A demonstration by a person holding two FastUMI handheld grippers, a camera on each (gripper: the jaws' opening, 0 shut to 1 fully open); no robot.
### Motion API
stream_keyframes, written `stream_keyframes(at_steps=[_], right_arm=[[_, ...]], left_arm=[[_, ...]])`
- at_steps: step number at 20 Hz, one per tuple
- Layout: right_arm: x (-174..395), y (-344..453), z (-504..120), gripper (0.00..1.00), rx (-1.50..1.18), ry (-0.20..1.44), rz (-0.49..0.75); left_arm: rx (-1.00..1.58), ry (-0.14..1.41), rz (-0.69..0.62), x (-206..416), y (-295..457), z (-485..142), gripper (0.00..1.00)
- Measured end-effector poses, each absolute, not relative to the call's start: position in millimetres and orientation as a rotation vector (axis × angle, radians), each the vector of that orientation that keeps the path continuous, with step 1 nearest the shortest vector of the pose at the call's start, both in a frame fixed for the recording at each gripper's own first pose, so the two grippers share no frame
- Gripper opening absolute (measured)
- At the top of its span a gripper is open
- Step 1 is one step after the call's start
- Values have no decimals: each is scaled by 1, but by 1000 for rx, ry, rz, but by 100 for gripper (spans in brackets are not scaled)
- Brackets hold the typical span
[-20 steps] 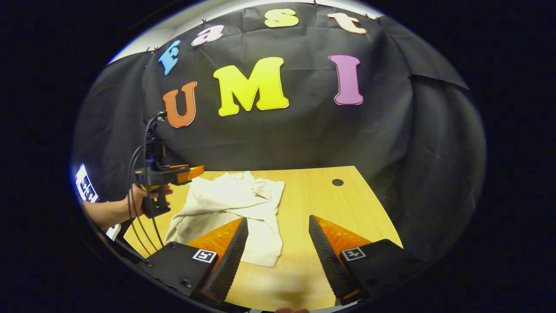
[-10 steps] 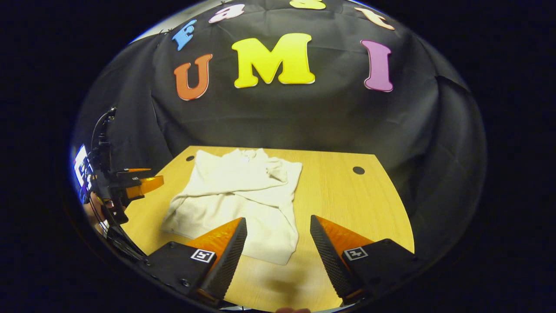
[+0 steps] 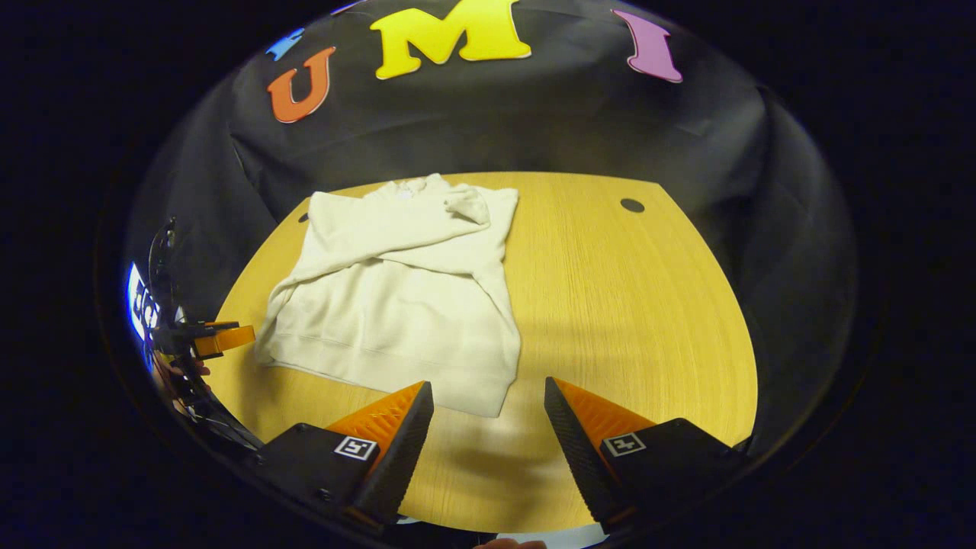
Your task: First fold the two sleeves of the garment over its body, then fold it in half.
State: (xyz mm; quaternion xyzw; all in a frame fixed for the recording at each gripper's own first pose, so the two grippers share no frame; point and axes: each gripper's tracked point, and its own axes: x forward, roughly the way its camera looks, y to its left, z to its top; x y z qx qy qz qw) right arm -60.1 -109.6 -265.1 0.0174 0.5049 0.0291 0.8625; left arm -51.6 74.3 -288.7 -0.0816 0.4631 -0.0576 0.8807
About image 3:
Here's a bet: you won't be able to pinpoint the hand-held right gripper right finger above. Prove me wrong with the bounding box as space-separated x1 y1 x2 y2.
544 376 752 533

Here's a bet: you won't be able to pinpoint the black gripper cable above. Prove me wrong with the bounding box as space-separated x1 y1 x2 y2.
172 374 264 451

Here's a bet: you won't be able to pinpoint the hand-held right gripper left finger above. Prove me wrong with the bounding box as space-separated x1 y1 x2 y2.
255 380 435 528

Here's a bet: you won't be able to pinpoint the computer monitor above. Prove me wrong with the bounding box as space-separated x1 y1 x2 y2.
126 262 184 344

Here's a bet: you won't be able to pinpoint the cream sweatshirt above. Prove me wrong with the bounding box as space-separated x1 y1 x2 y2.
254 173 523 419

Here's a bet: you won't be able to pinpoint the black backdrop cloth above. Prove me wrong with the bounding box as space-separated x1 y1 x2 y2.
122 0 859 458

